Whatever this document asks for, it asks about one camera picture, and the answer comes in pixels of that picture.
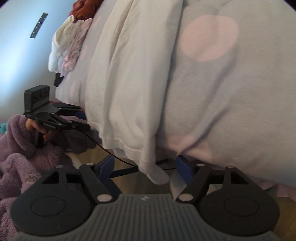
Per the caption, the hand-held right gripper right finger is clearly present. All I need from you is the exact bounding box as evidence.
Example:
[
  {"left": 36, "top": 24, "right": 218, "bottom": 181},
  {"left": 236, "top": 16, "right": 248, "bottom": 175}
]
[{"left": 175, "top": 156, "right": 263, "bottom": 204}]

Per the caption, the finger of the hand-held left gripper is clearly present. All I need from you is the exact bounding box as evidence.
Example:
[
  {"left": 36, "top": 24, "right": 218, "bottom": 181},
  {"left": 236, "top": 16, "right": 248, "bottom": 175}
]
[
  {"left": 54, "top": 113, "right": 91, "bottom": 133},
  {"left": 53, "top": 103, "right": 87, "bottom": 121}
]

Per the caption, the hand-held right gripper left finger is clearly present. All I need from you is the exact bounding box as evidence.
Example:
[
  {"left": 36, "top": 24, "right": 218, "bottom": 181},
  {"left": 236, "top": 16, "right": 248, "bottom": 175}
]
[{"left": 28, "top": 155, "right": 121, "bottom": 204}]

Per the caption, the white long-sleeve shirt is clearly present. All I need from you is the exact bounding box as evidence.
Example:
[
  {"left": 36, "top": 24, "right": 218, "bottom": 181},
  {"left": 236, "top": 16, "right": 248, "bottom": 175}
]
[{"left": 84, "top": 0, "right": 186, "bottom": 185}]

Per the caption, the person's left forearm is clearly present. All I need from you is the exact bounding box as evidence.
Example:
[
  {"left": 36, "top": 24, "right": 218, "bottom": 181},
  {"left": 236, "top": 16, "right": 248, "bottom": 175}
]
[{"left": 0, "top": 115, "right": 38, "bottom": 163}]

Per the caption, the person's left hand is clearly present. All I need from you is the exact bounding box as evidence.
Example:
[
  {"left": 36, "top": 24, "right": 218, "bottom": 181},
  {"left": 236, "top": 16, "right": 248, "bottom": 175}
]
[{"left": 25, "top": 118, "right": 55, "bottom": 142}]

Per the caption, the black cloth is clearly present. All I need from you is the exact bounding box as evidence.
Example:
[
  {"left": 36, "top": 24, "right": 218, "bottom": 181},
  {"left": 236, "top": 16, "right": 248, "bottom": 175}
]
[{"left": 54, "top": 72, "right": 65, "bottom": 87}]

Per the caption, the light pink garment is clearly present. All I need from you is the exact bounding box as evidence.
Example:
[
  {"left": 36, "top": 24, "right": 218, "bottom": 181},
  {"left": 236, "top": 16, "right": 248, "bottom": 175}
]
[{"left": 59, "top": 19, "right": 93, "bottom": 78}]

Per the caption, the rust red cloth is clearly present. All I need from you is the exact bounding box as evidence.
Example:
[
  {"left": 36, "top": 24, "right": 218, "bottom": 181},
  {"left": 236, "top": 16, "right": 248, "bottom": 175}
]
[{"left": 71, "top": 0, "right": 103, "bottom": 20}]

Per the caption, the black cable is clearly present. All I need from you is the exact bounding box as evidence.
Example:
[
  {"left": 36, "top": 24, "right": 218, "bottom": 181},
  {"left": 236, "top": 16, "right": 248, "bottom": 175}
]
[{"left": 79, "top": 130, "right": 140, "bottom": 168}]

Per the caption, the dark segmented wall strip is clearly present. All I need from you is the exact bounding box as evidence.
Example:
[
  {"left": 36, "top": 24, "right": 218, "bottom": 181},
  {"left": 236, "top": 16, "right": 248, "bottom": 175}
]
[{"left": 30, "top": 13, "right": 49, "bottom": 39}]

